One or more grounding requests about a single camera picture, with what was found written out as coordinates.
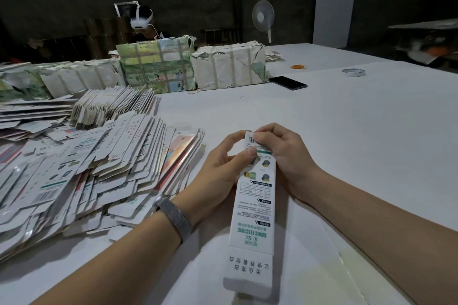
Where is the white head-mounted camera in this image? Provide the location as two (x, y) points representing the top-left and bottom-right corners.
(114, 1), (154, 29)

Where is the white strapped wrapped bundle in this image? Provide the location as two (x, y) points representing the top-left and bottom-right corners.
(189, 40), (267, 91)

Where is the fanned stack of white cartons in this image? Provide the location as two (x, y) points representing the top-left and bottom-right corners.
(69, 85), (160, 128)

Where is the black smartphone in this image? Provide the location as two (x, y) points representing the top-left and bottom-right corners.
(268, 76), (309, 91)

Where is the cluttered side table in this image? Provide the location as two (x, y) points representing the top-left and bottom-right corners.
(388, 19), (458, 70)

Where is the toothbrush carton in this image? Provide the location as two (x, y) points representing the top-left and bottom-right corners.
(223, 131), (277, 299)

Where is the person's left forearm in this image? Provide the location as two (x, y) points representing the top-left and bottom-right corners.
(32, 215), (180, 305)

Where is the row of white wrapped bundles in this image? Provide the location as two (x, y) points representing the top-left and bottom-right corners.
(0, 58), (126, 101)

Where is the pile of cartons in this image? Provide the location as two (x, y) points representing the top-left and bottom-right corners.
(0, 94), (206, 263)

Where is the white standing fan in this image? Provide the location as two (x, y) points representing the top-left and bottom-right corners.
(252, 0), (276, 45)

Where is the person's left hand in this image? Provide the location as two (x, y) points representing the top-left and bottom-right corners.
(172, 130), (257, 227)

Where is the person's right hand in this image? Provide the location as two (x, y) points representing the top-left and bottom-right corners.
(252, 123), (323, 205)

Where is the white board panel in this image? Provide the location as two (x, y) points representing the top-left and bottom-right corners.
(312, 0), (360, 49)

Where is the grey band wristwatch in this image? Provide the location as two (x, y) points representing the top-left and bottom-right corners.
(152, 195), (194, 244)

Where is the green printed wrapped bundle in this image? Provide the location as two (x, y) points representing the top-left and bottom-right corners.
(116, 35), (197, 95)

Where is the person's right forearm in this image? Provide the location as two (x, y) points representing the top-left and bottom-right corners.
(304, 173), (458, 305)

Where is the dark wooden chair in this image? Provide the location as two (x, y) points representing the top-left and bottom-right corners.
(204, 27), (240, 45)

